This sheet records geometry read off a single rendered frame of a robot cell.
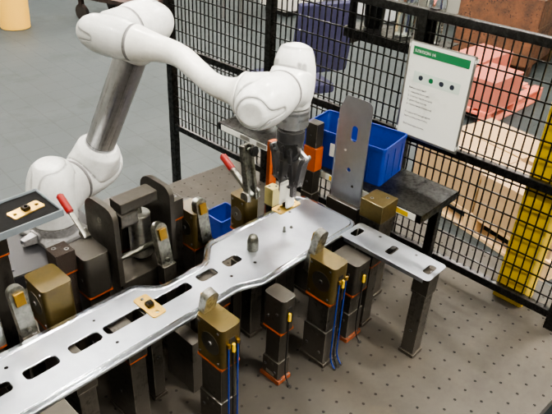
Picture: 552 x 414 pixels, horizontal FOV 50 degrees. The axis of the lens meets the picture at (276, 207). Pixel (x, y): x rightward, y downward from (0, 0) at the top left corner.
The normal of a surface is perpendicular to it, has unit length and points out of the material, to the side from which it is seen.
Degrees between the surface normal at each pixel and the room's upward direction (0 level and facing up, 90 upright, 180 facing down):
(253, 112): 91
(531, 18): 90
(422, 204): 0
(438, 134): 90
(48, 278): 0
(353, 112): 90
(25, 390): 0
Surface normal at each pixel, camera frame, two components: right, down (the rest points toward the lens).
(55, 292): 0.73, 0.39
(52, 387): 0.04, -0.85
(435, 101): -0.69, 0.36
